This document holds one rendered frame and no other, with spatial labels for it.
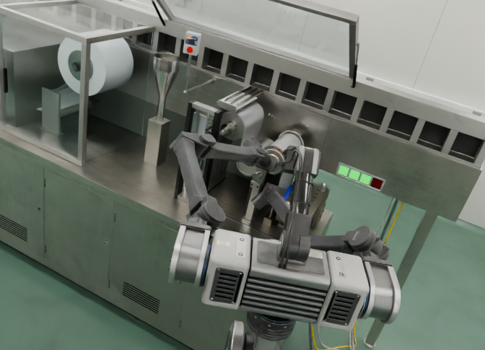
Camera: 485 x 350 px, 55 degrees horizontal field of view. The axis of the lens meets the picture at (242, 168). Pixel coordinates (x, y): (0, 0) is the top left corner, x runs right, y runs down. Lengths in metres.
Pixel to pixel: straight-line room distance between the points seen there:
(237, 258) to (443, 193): 1.53
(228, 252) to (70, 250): 1.91
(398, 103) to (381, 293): 1.28
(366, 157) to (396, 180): 0.19
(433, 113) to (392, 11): 2.41
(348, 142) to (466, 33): 2.39
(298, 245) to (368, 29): 3.72
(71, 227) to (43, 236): 0.28
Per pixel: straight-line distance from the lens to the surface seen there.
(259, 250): 1.18
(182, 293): 2.56
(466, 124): 2.36
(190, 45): 2.31
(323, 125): 2.46
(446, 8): 4.61
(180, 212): 2.34
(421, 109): 2.35
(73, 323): 3.01
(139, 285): 2.72
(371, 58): 4.72
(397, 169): 2.45
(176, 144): 1.61
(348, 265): 1.23
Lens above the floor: 2.24
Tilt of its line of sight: 28 degrees down
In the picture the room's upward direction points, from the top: 13 degrees clockwise
